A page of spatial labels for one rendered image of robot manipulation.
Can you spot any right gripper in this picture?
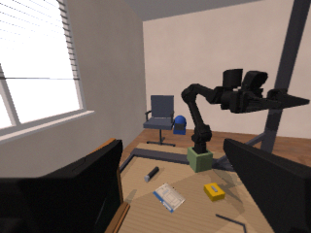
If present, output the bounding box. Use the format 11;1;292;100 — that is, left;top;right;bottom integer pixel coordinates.
229;88;310;114

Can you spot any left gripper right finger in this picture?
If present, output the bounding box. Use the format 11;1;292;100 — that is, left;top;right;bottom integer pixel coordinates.
223;139;311;233

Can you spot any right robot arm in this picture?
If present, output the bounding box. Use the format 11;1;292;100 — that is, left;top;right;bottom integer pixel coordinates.
181;69;268;154

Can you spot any dark grey cylinder with light grey end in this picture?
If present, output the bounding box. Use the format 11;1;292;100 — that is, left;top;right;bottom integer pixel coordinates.
144;166;159;182

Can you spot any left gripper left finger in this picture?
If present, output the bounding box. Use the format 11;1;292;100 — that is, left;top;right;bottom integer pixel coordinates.
0;140;123;233

